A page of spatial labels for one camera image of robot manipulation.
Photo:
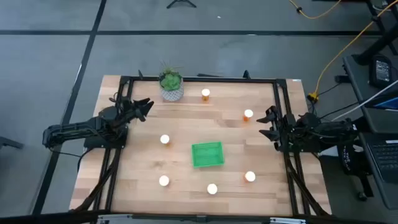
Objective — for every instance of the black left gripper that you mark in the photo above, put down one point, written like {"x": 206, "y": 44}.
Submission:
{"x": 126, "y": 112}

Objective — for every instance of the black laptop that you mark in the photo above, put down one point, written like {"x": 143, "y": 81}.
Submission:
{"x": 385, "y": 158}

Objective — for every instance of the black chair base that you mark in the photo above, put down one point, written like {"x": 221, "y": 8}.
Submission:
{"x": 362, "y": 195}

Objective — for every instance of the black chair leg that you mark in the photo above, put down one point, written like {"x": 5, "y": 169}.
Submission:
{"x": 9, "y": 142}

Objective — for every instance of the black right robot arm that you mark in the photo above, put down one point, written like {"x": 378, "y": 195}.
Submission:
{"x": 329, "y": 129}

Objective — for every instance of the green plastic basket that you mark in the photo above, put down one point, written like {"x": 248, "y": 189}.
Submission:
{"x": 207, "y": 155}

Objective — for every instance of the black aluminium crossbeam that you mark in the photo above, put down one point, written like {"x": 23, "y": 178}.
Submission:
{"x": 199, "y": 218}

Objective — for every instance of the potted green succulent plant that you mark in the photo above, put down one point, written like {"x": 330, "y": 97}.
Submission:
{"x": 171, "y": 82}

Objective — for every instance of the blue screen tablet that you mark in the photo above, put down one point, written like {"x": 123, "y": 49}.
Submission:
{"x": 385, "y": 102}

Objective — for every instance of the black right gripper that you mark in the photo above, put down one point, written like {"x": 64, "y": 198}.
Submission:
{"x": 287, "y": 132}

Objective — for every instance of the orange pill bottle white cap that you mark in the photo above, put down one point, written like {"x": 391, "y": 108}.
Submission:
{"x": 164, "y": 139}
{"x": 248, "y": 114}
{"x": 212, "y": 188}
{"x": 205, "y": 93}
{"x": 163, "y": 180}
{"x": 249, "y": 176}

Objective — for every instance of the black bag with white print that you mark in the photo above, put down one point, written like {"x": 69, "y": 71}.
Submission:
{"x": 348, "y": 160}

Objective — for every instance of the black power adapter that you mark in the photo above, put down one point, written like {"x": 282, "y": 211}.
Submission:
{"x": 382, "y": 70}

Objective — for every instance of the black desk with legs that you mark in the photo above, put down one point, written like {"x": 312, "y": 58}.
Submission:
{"x": 377, "y": 45}

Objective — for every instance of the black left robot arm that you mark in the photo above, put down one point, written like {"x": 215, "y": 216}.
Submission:
{"x": 77, "y": 127}

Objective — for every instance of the dark grey side table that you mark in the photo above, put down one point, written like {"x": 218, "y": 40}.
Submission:
{"x": 357, "y": 93}

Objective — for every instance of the black aluminium table frame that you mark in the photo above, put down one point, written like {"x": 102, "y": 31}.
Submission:
{"x": 217, "y": 80}

